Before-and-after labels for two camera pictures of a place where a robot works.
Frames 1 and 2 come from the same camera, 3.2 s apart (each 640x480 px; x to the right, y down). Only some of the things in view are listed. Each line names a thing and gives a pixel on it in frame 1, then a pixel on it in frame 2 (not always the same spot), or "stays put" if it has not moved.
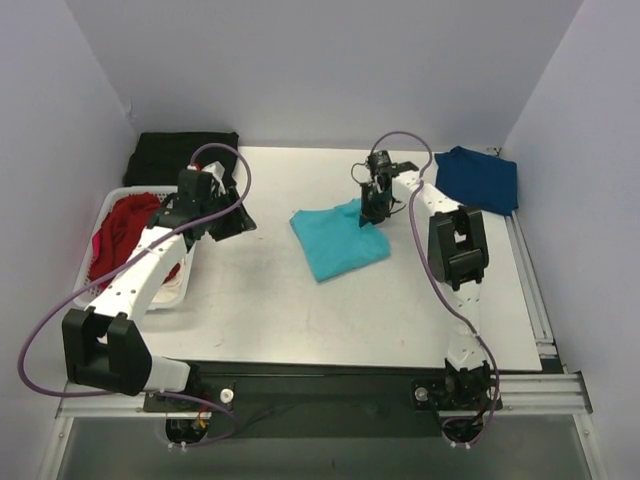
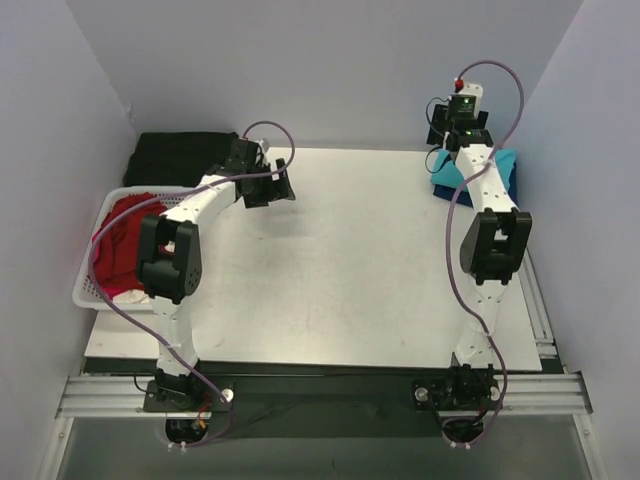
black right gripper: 375,198 -> 437,128
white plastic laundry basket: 176,288 stays put
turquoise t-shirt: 334,243 -> 448,172
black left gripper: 232,218 -> 270,187
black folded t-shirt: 156,158 stays put
